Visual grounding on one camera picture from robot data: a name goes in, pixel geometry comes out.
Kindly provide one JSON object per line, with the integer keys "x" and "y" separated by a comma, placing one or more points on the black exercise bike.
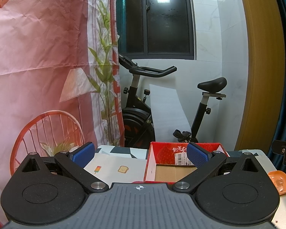
{"x": 163, "y": 120}

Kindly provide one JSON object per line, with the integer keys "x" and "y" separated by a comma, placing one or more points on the pink printed backdrop cloth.
{"x": 59, "y": 79}

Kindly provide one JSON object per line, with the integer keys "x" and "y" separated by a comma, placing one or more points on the wooden door frame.
{"x": 266, "y": 74}

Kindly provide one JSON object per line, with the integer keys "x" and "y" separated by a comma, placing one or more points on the orange plastic dish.
{"x": 279, "y": 180}

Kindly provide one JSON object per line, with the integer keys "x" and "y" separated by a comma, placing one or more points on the red cardboard box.
{"x": 168, "y": 162}

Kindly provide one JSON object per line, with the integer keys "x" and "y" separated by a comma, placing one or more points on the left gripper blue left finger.
{"x": 72, "y": 165}

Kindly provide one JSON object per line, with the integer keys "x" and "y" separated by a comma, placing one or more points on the dark window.
{"x": 155, "y": 29}

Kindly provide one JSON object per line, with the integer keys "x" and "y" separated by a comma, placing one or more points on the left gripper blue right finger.
{"x": 207, "y": 164}

